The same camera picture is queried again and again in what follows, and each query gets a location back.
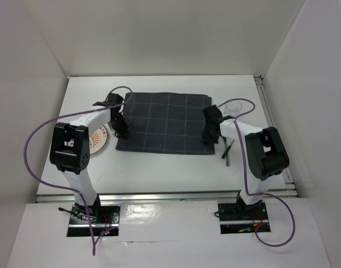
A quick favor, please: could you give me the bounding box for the dark checked cloth placemat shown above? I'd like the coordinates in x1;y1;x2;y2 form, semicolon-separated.
116;92;215;155

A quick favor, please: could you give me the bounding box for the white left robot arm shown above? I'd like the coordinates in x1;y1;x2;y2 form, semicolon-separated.
50;93;129;223

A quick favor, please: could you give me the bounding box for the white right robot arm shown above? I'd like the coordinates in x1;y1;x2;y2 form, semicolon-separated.
201;105;290;219

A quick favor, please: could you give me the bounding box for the clear drinking glass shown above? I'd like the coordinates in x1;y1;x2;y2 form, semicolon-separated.
223;99;242;117

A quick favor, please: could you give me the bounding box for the orange sunburst patterned plate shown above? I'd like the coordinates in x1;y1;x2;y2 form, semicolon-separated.
89;126;109;155

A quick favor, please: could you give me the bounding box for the green handled gold fork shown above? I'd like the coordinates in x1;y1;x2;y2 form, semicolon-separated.
222;140;234;159

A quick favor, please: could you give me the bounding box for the striped handled knife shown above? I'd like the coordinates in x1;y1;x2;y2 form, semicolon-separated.
222;137;230;167

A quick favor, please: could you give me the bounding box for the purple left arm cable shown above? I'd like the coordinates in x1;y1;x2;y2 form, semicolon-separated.
24;86;133;256

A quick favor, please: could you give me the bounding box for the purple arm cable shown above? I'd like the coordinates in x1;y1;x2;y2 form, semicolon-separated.
24;86;133;256
217;98;296;247

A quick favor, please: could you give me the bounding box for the aluminium front rail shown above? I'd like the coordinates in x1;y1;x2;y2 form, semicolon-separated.
35;189;298;203

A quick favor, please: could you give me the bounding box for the aluminium rail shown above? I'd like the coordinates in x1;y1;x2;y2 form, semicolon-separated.
35;189;298;203
254;75;298;198

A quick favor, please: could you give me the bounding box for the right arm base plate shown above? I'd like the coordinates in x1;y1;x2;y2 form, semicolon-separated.
214;202;271;235

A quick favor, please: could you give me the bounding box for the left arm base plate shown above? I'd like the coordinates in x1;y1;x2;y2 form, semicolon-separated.
66;204;121;237

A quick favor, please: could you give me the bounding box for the aluminium right side rail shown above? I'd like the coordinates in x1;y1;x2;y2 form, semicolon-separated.
254;75;298;198

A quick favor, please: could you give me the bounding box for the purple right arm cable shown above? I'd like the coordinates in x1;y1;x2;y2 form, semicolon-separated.
217;98;296;247

